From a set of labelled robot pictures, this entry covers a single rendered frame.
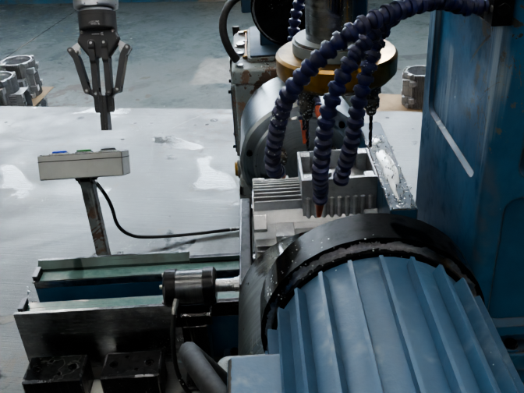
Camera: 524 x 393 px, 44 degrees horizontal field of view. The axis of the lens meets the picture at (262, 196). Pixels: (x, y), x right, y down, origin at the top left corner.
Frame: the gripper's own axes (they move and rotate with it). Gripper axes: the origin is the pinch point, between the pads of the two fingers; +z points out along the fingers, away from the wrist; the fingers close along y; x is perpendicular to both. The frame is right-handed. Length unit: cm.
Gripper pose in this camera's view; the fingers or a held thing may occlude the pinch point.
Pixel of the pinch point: (104, 112)
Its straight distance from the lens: 136.1
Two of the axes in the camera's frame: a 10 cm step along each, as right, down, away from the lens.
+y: 10.0, -0.6, -0.1
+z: 0.6, 9.9, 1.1
